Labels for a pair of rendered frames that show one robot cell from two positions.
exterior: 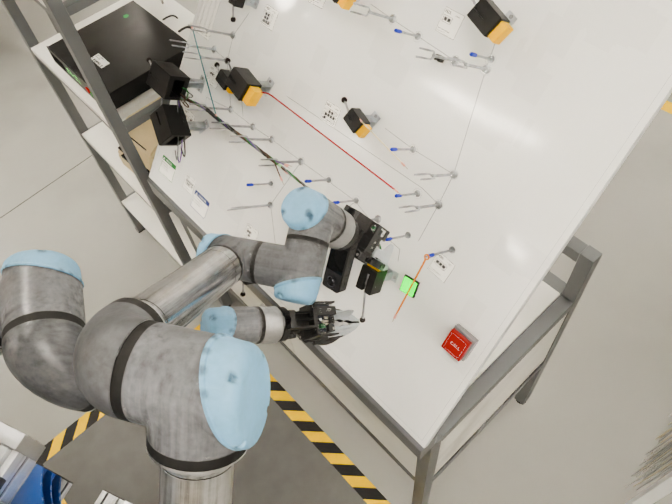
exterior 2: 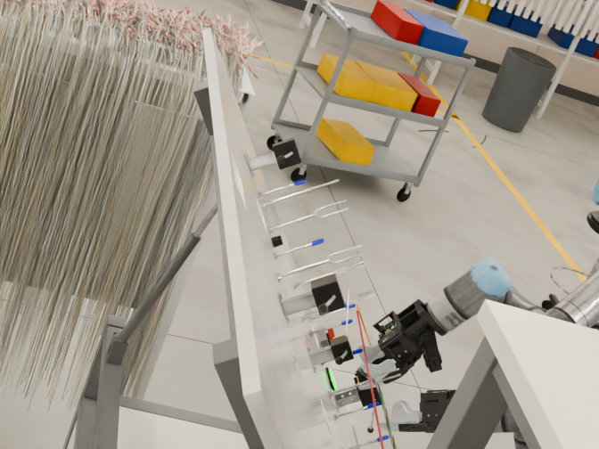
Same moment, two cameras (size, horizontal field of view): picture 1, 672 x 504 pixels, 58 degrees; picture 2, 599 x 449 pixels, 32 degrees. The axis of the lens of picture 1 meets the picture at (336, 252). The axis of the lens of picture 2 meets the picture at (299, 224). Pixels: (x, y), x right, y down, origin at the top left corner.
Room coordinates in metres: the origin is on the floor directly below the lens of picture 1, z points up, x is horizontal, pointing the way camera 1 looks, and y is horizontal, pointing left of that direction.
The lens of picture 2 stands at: (2.51, 0.31, 2.21)
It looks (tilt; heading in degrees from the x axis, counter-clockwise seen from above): 23 degrees down; 200
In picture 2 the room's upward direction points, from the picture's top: 22 degrees clockwise
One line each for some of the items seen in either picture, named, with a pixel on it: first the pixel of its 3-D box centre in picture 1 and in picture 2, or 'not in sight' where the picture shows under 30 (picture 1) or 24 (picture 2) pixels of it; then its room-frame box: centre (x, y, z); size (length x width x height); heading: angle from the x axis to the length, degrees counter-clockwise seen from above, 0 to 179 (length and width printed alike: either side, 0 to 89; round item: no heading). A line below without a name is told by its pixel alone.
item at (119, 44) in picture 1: (121, 54); not in sight; (1.67, 0.58, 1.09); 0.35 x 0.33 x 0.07; 36
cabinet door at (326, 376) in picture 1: (348, 387); not in sight; (0.67, 0.02, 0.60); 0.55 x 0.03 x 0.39; 36
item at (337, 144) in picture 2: not in sight; (359, 95); (-3.23, -1.70, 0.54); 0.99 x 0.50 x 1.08; 141
